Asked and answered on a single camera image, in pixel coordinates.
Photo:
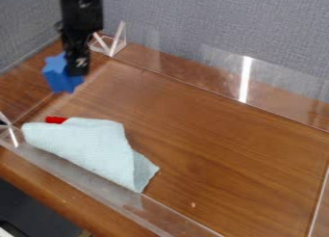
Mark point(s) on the light blue cloth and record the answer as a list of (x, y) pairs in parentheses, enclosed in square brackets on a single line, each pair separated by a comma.
[(93, 144)]

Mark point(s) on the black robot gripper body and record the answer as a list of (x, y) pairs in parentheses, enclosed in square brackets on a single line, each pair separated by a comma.
[(81, 18)]

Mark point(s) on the clear acrylic left bracket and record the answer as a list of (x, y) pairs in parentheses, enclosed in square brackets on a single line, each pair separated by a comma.
[(6, 125)]

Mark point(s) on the blue star foam block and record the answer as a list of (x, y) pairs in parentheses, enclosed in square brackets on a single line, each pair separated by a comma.
[(54, 71)]

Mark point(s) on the red block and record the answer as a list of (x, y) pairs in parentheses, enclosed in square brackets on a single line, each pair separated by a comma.
[(55, 120)]

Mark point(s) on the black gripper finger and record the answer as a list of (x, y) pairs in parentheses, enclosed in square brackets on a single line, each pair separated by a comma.
[(77, 57), (61, 34)]

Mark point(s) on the clear acrylic corner bracket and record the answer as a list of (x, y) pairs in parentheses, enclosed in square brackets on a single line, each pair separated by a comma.
[(109, 45)]

